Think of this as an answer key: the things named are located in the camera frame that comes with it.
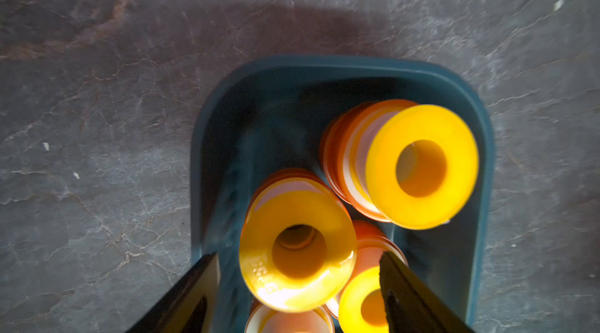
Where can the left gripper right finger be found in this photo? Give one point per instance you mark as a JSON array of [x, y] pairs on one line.
[[410, 306]]

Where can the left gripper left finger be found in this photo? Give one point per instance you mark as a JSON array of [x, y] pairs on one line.
[[189, 305]]

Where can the yellow tape roll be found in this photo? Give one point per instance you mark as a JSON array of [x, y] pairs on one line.
[[298, 247], [361, 306], [414, 165], [264, 319]]

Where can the orange sealing tape roll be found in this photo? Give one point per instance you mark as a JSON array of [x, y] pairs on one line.
[[371, 244], [292, 172], [335, 155]]

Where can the teal storage box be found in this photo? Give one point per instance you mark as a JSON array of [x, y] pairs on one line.
[[270, 114]]

